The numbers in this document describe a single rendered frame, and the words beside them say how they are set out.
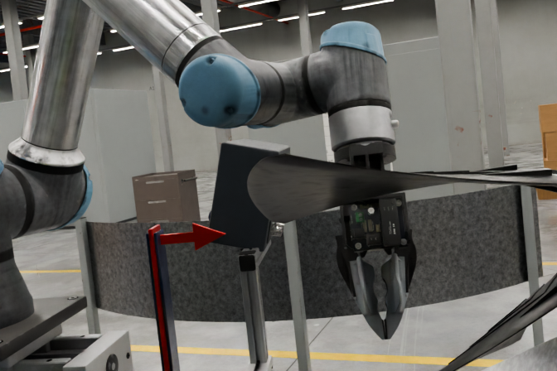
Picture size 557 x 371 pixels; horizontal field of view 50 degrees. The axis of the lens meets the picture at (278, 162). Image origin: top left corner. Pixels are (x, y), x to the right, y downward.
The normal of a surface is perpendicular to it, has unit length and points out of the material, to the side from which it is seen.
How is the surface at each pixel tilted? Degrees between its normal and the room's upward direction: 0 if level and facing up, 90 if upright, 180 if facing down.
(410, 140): 90
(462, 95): 90
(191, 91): 90
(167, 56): 99
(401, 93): 90
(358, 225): 73
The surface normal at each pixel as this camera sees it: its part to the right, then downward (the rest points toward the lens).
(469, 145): -0.36, 0.09
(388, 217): -0.12, -0.23
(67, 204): 0.86, 0.35
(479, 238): 0.37, 0.01
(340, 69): -0.51, -0.13
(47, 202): 0.90, 0.09
